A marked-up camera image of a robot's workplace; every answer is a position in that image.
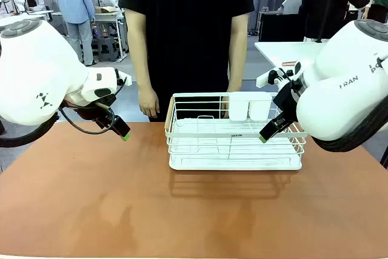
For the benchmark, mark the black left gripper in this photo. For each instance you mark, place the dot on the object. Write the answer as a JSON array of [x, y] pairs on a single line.
[[91, 109]]

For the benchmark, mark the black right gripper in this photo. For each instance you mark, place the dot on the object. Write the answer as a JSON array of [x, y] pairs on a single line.
[[286, 101]]

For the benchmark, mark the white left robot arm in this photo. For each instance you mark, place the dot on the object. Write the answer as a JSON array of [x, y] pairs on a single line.
[[36, 68]]

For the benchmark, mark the person left forearm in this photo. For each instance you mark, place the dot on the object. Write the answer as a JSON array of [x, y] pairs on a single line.
[[238, 52]]

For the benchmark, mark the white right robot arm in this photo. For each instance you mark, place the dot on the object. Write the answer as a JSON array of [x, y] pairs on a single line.
[[342, 89]]

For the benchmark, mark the person right forearm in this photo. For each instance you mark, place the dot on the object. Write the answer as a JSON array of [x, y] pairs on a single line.
[[136, 46]]

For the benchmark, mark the person right hand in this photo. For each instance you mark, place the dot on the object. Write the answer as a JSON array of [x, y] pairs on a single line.
[[148, 101]]

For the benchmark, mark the person left hand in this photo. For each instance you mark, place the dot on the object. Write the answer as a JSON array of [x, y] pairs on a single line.
[[235, 88]]

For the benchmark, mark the white plastic cutlery holder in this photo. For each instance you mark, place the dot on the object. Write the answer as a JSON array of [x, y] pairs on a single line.
[[239, 107]]

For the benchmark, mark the white plastic drip tray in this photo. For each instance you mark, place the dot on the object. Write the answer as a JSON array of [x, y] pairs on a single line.
[[236, 165]]

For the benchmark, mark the large white side table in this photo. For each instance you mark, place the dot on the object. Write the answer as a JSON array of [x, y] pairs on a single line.
[[282, 52]]

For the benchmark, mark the grey plastic step stool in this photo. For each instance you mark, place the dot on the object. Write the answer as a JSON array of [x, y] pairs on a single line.
[[104, 48]]

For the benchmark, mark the black panel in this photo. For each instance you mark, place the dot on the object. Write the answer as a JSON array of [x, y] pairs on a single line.
[[282, 27]]

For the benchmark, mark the white table under cardboard box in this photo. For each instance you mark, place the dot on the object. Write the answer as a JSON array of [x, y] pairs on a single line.
[[112, 16]]

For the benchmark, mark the open cardboard box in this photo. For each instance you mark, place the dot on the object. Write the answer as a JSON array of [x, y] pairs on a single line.
[[106, 10]]

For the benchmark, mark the person torso black t-shirt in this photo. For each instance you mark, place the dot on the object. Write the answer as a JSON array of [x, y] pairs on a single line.
[[188, 28]]

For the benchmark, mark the grey white angular housing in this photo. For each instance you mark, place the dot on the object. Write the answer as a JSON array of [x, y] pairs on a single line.
[[291, 4]]

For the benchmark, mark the man in blue shirt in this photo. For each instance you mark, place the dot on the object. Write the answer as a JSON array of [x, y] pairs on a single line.
[[74, 1]]

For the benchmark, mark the person in black clothes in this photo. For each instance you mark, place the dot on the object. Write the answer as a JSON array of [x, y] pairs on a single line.
[[330, 1]]

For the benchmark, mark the long white desk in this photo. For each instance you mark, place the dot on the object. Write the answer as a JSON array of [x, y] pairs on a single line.
[[18, 16]]

